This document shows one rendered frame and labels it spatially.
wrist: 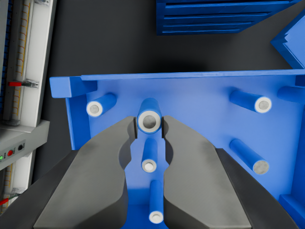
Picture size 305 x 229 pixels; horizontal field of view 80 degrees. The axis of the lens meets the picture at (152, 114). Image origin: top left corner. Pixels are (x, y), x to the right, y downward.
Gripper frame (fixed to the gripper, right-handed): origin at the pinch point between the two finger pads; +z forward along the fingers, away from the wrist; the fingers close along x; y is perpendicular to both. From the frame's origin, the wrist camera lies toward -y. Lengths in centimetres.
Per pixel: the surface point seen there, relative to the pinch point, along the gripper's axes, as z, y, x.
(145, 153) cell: 5.7, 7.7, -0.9
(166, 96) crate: 12.0, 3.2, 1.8
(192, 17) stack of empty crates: 42.3, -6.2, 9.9
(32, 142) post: 44, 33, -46
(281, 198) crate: 7.5, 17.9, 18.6
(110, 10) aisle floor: 65, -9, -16
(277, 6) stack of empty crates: 36.3, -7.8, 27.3
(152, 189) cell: 6.7, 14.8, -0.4
